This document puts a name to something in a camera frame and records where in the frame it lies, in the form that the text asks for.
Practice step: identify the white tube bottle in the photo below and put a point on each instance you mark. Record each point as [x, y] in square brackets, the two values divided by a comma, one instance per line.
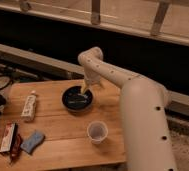
[28, 111]

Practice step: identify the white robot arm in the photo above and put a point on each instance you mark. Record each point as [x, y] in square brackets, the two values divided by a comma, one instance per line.
[143, 101]

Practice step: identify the black ceramic bowl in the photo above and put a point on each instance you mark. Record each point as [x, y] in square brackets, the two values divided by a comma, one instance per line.
[74, 100]

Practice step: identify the translucent plastic cup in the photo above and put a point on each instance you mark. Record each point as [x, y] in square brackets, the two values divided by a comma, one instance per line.
[97, 132]

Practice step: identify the blue sponge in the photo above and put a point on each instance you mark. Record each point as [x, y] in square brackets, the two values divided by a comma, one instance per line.
[35, 139]

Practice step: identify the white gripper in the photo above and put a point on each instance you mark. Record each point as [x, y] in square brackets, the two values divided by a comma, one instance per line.
[90, 78]

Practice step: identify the dark red wrapped snack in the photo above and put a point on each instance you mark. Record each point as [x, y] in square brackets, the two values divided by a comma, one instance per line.
[14, 153]

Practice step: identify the red and white box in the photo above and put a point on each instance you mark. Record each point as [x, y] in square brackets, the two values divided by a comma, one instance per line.
[7, 139]

